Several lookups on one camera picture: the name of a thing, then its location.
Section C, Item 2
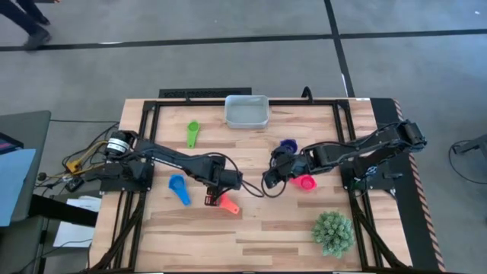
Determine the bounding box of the yellow cable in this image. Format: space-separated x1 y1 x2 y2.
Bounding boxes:
65 140 110 173

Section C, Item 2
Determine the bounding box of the blue folder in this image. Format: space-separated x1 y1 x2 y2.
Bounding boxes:
0 148 37 228

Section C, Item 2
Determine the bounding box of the green artificial plant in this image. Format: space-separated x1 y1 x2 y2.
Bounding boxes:
310 211 355 258

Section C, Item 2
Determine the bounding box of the green measuring cup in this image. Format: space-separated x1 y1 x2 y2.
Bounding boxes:
186 120 201 149

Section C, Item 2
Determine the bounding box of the black beam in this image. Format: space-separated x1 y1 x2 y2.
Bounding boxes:
28 193 99 228

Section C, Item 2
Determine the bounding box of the coral measuring cup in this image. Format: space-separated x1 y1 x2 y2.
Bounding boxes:
218 193 241 215

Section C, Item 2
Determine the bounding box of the grey side desk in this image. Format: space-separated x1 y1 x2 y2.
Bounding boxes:
0 110 53 274

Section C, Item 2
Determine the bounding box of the dark tablet screen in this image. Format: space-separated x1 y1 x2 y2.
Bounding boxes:
0 132 24 156

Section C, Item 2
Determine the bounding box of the black floor grille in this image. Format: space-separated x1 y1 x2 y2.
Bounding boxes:
158 87 253 99

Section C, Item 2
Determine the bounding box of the black mat with striped edge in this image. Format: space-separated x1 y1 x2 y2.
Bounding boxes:
371 97 447 273

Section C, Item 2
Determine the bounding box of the white paper sheet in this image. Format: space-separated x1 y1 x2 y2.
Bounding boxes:
66 196 103 213
53 220 96 248

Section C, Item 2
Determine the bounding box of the person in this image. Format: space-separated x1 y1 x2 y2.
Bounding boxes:
0 0 62 51

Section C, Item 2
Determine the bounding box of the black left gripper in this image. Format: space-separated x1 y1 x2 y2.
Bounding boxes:
204 170 244 207

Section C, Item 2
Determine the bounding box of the purple measuring cup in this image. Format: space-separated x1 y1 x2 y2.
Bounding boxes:
279 139 299 154

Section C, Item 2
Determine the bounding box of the black floor cable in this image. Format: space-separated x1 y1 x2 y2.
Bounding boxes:
447 139 487 186

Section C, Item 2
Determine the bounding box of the black power adapter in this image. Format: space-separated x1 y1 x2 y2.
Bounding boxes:
64 177 85 193

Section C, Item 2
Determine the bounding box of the grey stand leg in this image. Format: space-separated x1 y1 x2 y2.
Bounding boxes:
451 132 487 155

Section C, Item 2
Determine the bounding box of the black aluminium table frame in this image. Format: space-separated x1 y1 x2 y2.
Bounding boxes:
91 97 414 274

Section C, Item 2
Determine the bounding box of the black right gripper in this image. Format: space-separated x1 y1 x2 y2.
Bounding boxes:
263 146 307 190

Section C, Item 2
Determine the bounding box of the blue measuring cup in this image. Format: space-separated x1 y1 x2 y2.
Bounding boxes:
168 174 192 207

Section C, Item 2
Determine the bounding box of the pink measuring cup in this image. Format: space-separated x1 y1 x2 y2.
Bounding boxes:
291 174 318 192

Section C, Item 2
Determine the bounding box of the grey rectangular basket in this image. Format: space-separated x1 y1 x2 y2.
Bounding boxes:
223 94 270 130

